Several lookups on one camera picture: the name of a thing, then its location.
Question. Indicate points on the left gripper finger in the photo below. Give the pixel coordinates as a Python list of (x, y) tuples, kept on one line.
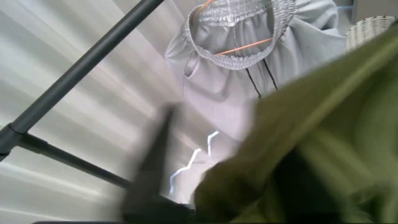
[(149, 186)]

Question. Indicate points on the pale grey shorts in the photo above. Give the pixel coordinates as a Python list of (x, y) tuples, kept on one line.
[(224, 93)]

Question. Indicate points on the pink clothes hanger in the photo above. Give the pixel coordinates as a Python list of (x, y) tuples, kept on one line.
[(245, 46)]

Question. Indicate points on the green garment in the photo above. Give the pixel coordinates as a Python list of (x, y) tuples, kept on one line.
[(311, 124)]

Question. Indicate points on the black clothes rack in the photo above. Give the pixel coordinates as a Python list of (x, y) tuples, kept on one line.
[(77, 67)]

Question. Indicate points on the white laundry basket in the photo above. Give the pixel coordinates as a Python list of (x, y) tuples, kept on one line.
[(367, 29)]

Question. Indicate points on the white curtain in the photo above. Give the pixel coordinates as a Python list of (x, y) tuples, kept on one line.
[(93, 109)]

